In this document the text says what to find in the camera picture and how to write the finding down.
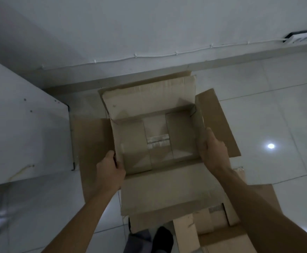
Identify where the person's left hand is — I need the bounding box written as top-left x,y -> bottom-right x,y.
96,150 -> 126,193

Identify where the white wall cable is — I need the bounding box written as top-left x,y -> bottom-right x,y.
40,38 -> 288,70

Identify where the person's black shoe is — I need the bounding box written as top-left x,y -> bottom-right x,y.
151,226 -> 174,253

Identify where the person's grey trouser leg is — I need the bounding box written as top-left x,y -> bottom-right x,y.
124,230 -> 154,253

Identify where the person's right hand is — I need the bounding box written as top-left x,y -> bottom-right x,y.
197,127 -> 231,175

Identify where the person's right forearm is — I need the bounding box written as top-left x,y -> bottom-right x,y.
213,166 -> 307,253

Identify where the strip of clear packing tape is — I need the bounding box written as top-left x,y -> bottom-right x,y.
146,134 -> 170,149

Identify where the flattened brown cardboard box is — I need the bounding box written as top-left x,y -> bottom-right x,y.
128,167 -> 283,253

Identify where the brown cardboard box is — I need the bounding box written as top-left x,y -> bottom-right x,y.
128,167 -> 283,253
71,70 -> 241,216

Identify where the white cabinet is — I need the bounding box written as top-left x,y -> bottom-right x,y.
0,54 -> 76,188

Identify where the person's left forearm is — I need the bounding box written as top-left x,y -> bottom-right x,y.
42,186 -> 118,253

